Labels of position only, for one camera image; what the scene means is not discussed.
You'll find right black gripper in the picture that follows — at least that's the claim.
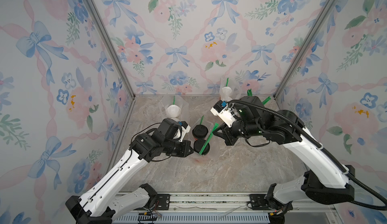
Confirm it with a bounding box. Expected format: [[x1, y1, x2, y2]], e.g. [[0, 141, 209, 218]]
[[211, 114, 262, 144]]

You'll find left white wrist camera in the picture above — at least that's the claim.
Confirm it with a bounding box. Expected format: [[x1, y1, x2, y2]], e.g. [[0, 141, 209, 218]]
[[177, 121, 190, 142]]

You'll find black corrugated cable conduit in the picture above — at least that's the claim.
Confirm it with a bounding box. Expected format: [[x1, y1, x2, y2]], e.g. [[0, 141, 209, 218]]
[[228, 99, 387, 211]]

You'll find clear plastic carrier bag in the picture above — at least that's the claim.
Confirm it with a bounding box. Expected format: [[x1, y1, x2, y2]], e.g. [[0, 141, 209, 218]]
[[158, 95, 190, 122]]

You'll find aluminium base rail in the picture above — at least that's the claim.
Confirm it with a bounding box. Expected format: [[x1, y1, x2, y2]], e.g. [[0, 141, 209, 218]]
[[115, 192, 342, 224]]

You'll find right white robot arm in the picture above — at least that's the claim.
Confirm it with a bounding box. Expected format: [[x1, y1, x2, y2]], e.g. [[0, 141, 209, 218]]
[[211, 96, 355, 210]]

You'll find red cup white lid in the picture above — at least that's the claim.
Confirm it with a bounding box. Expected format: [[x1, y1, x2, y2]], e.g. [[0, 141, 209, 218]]
[[220, 87, 233, 102]]

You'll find red cup black lid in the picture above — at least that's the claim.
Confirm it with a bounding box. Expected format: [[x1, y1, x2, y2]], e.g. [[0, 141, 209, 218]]
[[193, 139, 210, 155], [192, 124, 209, 139]]

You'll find green wrapped straws bundle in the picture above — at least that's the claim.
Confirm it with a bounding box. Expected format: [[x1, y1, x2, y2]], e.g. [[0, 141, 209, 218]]
[[247, 89, 271, 105]]

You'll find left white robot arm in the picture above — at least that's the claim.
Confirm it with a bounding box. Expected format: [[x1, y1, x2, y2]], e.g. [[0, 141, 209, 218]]
[[66, 118, 193, 224]]

